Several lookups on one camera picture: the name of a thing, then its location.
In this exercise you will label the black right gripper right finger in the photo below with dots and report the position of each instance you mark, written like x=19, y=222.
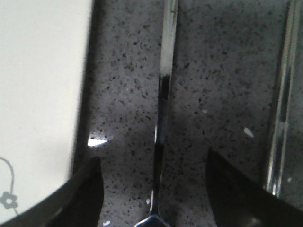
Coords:
x=237, y=201

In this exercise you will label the silver fork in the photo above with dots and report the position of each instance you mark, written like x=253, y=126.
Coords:
x=169, y=27

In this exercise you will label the beige rabbit serving tray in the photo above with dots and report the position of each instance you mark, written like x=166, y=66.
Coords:
x=43, y=49

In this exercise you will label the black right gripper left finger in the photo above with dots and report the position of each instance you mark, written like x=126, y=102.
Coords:
x=78, y=203

